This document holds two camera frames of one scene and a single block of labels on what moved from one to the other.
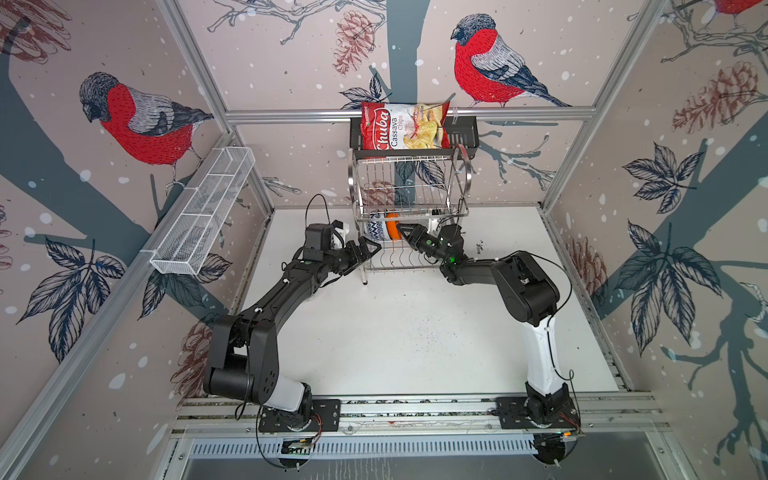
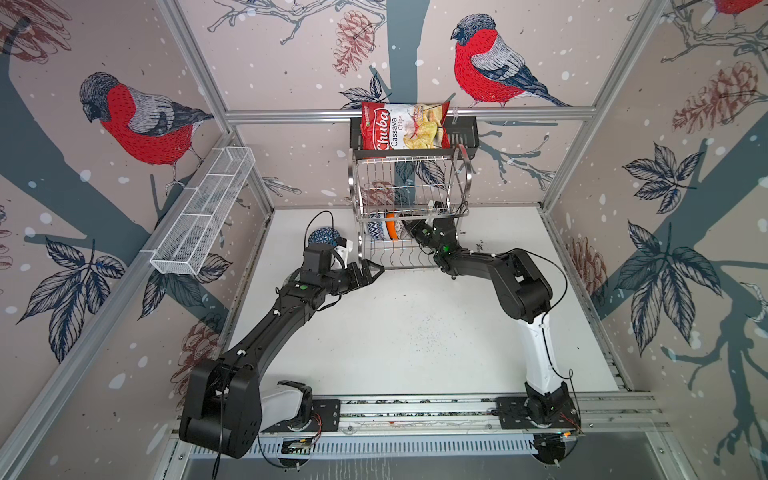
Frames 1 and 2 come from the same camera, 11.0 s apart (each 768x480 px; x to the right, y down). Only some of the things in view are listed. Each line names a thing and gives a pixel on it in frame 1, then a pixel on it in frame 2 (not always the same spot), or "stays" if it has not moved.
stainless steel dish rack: x=392 y=192 stays
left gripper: x=354 y=257 → x=364 y=278
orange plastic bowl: x=394 y=227 stays
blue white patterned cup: x=376 y=228 stays
